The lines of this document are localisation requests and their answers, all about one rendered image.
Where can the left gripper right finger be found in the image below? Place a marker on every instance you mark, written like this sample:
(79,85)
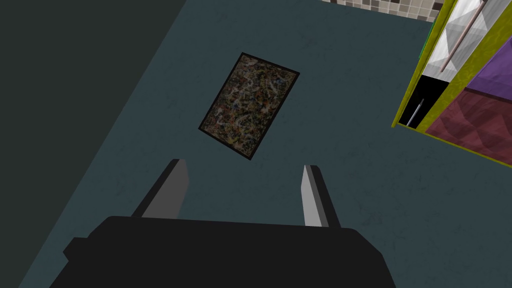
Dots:
(316,200)

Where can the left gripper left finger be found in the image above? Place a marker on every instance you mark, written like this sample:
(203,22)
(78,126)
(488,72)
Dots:
(166,196)

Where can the black-framed abstract wall picture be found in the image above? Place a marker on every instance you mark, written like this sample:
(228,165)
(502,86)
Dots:
(248,105)

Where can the yellow-green cabinet with coloured doors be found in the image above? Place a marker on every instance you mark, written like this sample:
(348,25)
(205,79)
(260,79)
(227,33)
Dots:
(464,84)

